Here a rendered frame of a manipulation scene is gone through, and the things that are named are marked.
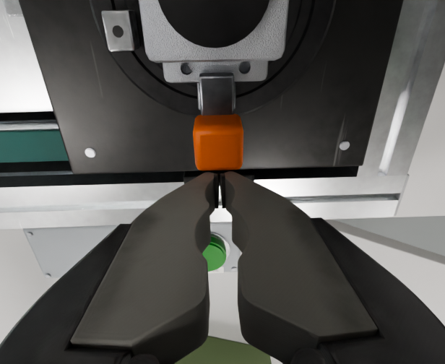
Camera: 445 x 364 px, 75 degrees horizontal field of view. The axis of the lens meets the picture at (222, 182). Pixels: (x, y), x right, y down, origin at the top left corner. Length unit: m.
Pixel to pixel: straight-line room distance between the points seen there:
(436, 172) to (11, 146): 0.47
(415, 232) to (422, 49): 1.64
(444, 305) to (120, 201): 0.57
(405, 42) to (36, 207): 0.33
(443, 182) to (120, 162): 0.40
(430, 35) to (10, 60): 0.32
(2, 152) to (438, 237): 1.92
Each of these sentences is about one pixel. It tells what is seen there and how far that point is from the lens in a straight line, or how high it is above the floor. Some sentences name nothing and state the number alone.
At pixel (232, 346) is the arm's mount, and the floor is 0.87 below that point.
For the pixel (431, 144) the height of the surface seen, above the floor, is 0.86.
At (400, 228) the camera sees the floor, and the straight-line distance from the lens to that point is 1.81.
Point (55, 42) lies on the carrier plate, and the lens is 0.24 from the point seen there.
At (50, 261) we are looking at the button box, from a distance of 0.35.
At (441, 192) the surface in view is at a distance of 0.49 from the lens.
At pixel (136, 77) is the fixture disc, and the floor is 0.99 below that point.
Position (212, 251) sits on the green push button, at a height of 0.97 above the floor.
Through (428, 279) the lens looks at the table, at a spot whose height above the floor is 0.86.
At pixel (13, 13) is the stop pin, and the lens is 0.25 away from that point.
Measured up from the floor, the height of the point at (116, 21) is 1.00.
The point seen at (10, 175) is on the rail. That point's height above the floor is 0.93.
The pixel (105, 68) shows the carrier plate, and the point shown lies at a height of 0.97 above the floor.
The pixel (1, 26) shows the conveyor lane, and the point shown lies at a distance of 0.32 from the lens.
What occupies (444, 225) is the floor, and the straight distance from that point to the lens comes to 1.94.
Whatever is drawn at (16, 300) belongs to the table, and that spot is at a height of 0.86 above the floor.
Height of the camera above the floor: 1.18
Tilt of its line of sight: 60 degrees down
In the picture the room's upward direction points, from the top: 177 degrees clockwise
